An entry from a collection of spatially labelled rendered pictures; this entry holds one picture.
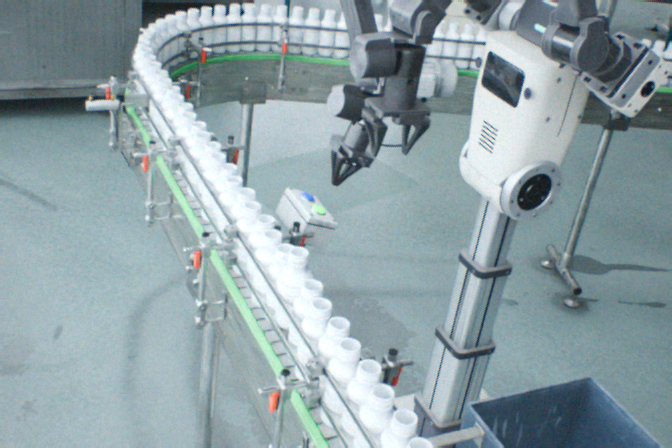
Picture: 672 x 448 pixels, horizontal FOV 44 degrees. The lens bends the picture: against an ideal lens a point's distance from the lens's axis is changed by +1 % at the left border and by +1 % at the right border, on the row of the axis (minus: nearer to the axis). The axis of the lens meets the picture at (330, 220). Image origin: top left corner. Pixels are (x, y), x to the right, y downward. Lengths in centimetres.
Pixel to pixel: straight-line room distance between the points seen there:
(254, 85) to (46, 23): 182
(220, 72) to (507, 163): 146
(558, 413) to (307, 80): 177
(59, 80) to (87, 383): 222
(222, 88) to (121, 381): 111
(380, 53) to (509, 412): 79
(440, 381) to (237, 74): 141
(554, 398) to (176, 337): 178
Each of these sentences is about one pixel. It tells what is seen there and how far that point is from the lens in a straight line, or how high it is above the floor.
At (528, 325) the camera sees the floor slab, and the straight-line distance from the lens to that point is 367.
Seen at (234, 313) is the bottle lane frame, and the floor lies 95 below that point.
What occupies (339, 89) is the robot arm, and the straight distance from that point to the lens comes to 175.
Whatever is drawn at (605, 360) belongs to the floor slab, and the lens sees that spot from 362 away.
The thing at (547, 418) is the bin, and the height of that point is 86.
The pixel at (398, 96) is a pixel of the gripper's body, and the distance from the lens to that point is 145.
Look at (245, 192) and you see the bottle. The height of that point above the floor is 115.
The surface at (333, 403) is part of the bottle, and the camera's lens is 144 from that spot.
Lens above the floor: 202
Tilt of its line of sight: 29 degrees down
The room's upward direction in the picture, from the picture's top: 9 degrees clockwise
